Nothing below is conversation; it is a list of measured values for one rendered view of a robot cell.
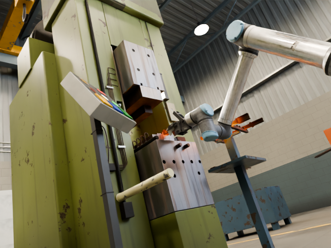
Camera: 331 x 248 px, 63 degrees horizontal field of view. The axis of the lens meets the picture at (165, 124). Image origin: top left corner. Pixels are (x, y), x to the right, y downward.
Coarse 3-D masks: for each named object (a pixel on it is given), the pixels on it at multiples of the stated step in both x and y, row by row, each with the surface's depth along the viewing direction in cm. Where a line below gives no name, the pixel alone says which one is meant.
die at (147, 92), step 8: (136, 88) 193; (144, 88) 193; (152, 88) 199; (128, 96) 200; (136, 96) 192; (144, 96) 189; (152, 96) 195; (160, 96) 201; (128, 104) 199; (136, 104) 196; (144, 104) 199; (152, 104) 202; (128, 112) 204
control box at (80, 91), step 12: (72, 84) 129; (84, 84) 130; (72, 96) 127; (84, 96) 124; (96, 96) 124; (108, 96) 158; (84, 108) 122; (96, 108) 120; (108, 108) 125; (108, 120) 131; (120, 120) 137; (132, 120) 147
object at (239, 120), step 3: (246, 114) 189; (237, 117) 192; (240, 117) 191; (243, 117) 190; (246, 117) 188; (249, 117) 187; (234, 120) 193; (237, 120) 191; (240, 120) 191; (243, 120) 189; (246, 120) 189; (234, 123) 192; (237, 123) 191; (240, 123) 191; (201, 138) 207
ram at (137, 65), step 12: (120, 48) 204; (132, 48) 205; (144, 48) 216; (120, 60) 203; (132, 60) 199; (144, 60) 209; (120, 72) 201; (132, 72) 192; (144, 72) 201; (156, 72) 212; (120, 84) 200; (132, 84) 189; (144, 84) 195; (156, 84) 205
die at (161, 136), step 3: (162, 132) 184; (150, 135) 178; (153, 135) 177; (159, 135) 181; (162, 135) 183; (165, 135) 185; (168, 135) 187; (171, 135) 189; (147, 138) 179; (150, 138) 177; (159, 138) 179; (162, 138) 181; (165, 138) 184; (168, 138) 186; (171, 138) 188; (144, 141) 181; (138, 144) 186; (135, 147) 188
